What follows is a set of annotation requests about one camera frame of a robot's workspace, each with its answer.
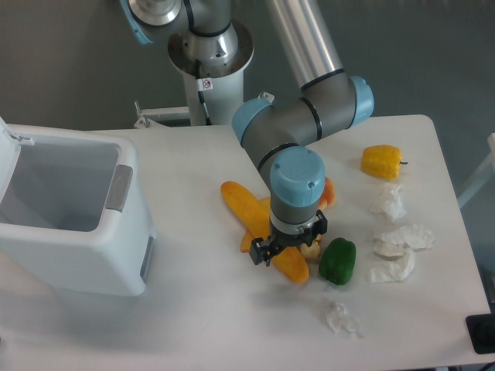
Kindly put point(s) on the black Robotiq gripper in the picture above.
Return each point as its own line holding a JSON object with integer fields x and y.
{"x": 264, "y": 250}

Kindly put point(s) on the long orange baguette bread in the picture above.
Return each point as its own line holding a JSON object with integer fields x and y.
{"x": 247, "y": 209}

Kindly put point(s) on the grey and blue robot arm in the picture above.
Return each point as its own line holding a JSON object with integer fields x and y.
{"x": 277, "y": 140}

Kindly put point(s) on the rectangular toasted bread piece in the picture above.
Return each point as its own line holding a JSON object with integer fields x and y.
{"x": 311, "y": 253}

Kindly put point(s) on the flat yellow bread slice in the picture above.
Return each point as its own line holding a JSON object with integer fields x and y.
{"x": 265, "y": 217}

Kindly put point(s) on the orange knotted bread roll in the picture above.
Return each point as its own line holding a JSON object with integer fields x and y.
{"x": 328, "y": 197}

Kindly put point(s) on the green bell pepper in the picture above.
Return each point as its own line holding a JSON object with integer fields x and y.
{"x": 337, "y": 262}

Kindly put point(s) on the small crumpled white tissue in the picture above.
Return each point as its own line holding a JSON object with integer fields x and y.
{"x": 340, "y": 320}

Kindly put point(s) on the crumpled white tissue middle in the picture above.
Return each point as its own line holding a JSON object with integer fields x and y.
{"x": 396, "y": 243}

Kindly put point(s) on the crumpled white tissue lower right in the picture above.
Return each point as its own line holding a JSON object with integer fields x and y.
{"x": 392, "y": 270}

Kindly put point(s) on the crumpled white tissue upper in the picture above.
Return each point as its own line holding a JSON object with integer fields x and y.
{"x": 389, "y": 203}

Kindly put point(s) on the yellow bell pepper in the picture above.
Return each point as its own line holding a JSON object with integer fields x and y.
{"x": 382, "y": 161}

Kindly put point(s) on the black device at edge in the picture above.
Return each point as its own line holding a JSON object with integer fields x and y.
{"x": 481, "y": 332}

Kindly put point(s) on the white open trash bin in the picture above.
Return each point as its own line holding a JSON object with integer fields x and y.
{"x": 73, "y": 211}

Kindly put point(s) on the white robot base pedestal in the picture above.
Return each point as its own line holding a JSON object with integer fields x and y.
{"x": 213, "y": 67}

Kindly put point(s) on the white metal base frame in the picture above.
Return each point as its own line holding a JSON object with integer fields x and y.
{"x": 218, "y": 113}

